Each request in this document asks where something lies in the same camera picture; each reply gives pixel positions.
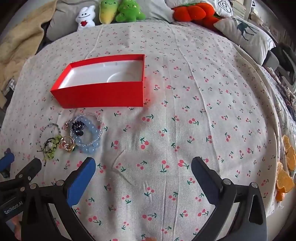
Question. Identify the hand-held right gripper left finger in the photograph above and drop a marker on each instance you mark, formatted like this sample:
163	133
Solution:
81	183

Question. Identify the beige blanket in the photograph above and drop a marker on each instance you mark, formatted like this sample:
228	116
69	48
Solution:
20	44

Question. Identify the patterned quilt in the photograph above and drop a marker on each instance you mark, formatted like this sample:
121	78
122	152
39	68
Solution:
286	148

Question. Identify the cherry print bedsheet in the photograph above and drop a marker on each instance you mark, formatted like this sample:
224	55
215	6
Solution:
185	104

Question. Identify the white plush toy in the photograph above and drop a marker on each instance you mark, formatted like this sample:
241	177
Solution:
84	17

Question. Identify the white deer print pillow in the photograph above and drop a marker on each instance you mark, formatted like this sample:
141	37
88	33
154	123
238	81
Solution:
249	39

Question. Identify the yellow green plush toy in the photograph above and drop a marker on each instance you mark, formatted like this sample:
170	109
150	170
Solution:
107	12

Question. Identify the red cardboard box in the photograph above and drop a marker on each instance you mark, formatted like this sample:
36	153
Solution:
104	95

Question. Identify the dark blue hair claw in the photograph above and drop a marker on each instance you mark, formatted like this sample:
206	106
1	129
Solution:
77	126

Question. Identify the grey pillow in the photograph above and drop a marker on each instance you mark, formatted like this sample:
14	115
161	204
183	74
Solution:
62	20

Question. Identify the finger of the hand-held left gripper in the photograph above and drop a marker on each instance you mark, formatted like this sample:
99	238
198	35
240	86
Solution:
5	161
25	172

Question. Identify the orange pumpkin plush toy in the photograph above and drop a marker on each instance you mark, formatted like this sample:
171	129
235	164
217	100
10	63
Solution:
192	12

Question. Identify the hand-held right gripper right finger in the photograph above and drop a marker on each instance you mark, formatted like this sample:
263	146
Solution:
203	177

